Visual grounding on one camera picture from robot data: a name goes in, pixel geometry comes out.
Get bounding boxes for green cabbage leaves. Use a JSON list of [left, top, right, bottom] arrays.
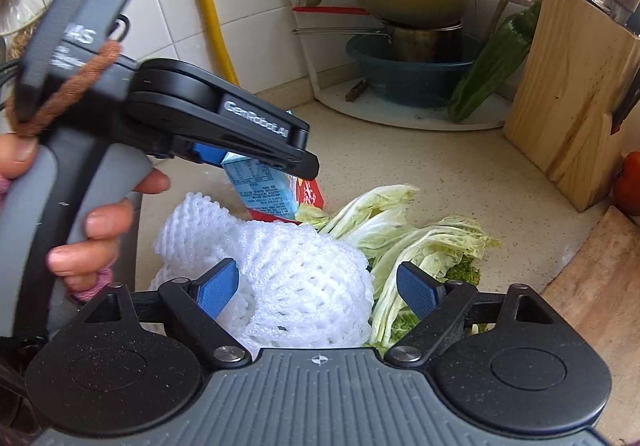
[[295, 184, 498, 353]]

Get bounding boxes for wooden cutting board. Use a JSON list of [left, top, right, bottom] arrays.
[[542, 207, 640, 445]]

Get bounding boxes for yellow gas hose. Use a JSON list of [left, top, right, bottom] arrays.
[[173, 0, 241, 87]]

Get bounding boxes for wooden knife block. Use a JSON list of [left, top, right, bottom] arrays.
[[503, 0, 639, 212]]

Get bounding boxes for white corner shelf rack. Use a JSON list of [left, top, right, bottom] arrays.
[[291, 0, 522, 132]]

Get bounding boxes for teal plastic basin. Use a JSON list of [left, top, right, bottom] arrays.
[[346, 35, 480, 107]]

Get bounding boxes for blue milk carton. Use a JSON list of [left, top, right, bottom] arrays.
[[221, 153, 298, 222]]

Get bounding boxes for white foam fruit net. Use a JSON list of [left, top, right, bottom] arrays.
[[150, 193, 373, 354]]

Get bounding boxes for red tomato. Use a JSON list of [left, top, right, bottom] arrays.
[[612, 151, 640, 218]]

